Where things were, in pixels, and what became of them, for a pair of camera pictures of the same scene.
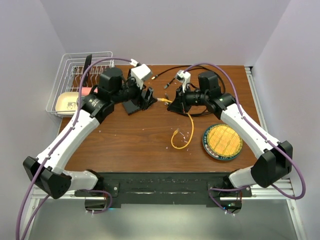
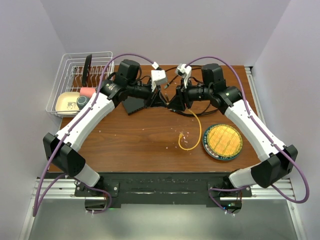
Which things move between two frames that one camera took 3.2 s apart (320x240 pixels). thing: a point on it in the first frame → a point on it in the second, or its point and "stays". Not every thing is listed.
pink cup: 86,90 stays
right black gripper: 179,104 stays
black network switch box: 130,107 stays
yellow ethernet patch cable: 162,99 → 181,135
